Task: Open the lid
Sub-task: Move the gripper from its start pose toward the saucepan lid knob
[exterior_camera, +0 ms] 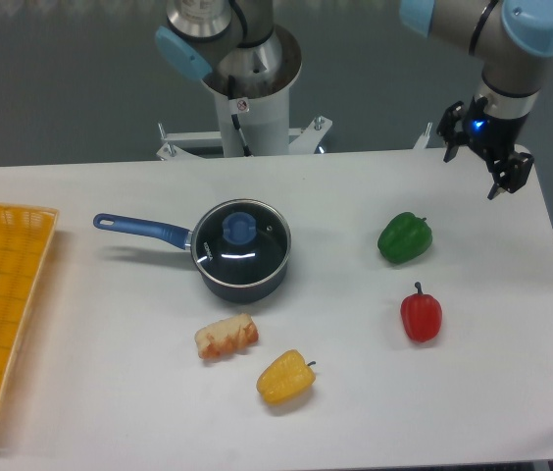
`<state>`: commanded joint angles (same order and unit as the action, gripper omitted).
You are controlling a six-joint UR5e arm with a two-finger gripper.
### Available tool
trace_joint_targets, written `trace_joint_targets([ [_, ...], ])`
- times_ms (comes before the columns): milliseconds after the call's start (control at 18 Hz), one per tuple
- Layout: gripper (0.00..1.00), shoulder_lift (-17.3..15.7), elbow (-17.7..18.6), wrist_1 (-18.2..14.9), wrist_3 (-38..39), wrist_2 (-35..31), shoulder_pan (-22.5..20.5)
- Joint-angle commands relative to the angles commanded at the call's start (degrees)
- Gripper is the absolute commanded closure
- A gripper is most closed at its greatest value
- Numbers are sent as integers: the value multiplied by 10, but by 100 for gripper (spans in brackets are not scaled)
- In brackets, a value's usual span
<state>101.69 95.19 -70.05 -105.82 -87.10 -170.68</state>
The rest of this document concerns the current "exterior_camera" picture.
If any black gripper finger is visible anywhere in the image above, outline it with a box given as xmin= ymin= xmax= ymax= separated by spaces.
xmin=436 ymin=101 xmax=468 ymax=163
xmin=487 ymin=151 xmax=534 ymax=199

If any dark saucepan with blue handle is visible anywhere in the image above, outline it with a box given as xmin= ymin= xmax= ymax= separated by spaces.
xmin=93 ymin=198 xmax=291 ymax=304

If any yellow bell pepper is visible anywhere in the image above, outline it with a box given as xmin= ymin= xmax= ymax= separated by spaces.
xmin=256 ymin=349 xmax=316 ymax=405

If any white table clamp bracket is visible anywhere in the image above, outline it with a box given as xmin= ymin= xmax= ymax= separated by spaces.
xmin=413 ymin=122 xmax=432 ymax=150

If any toasted bread piece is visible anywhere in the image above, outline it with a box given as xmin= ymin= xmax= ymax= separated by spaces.
xmin=194 ymin=313 xmax=259 ymax=360

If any red bell pepper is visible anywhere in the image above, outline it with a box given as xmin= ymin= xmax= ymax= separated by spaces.
xmin=400 ymin=282 xmax=442 ymax=343

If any glass lid with blue knob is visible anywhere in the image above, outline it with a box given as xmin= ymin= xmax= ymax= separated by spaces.
xmin=191 ymin=199 xmax=291 ymax=287

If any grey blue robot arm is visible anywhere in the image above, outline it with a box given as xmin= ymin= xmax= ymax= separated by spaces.
xmin=155 ymin=1 xmax=553 ymax=196

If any green bell pepper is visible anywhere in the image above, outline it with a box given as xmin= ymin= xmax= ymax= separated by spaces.
xmin=377 ymin=212 xmax=433 ymax=264

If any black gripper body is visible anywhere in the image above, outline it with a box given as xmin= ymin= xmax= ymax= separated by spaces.
xmin=465 ymin=97 xmax=528 ymax=170

